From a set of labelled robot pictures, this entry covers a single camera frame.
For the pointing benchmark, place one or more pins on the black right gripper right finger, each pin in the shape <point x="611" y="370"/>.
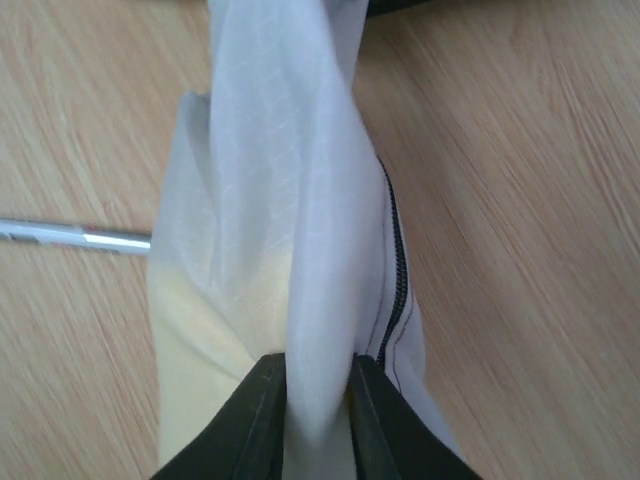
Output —
<point x="389" y="439"/>

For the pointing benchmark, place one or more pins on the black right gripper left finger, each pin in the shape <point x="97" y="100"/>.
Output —
<point x="245" y="440"/>

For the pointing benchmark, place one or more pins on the black student backpack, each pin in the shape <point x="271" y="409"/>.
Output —
<point x="382" y="7"/>

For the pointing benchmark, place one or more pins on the blue capped white pen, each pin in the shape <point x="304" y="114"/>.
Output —
<point x="76" y="236"/>

